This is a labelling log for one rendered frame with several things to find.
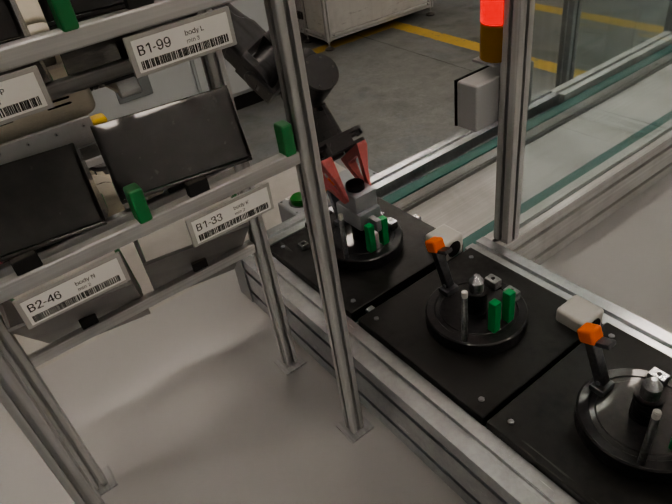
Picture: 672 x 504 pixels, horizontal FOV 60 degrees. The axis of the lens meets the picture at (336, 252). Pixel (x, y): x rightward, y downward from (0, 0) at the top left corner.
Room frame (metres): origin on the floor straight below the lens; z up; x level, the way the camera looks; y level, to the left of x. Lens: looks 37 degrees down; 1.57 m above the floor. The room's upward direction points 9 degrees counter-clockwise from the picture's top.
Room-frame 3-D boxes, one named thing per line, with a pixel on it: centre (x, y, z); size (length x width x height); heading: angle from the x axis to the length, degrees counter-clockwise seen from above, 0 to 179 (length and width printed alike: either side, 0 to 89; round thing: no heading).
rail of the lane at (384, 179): (1.08, -0.20, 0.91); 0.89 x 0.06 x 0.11; 122
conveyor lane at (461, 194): (0.95, -0.31, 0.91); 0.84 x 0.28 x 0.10; 122
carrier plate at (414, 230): (0.81, -0.05, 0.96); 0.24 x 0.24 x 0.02; 32
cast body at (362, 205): (0.80, -0.05, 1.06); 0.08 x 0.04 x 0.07; 32
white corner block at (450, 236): (0.78, -0.18, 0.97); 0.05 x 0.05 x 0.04; 32
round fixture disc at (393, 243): (0.81, -0.05, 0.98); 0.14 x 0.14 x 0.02
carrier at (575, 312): (0.59, -0.18, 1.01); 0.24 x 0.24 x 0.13; 32
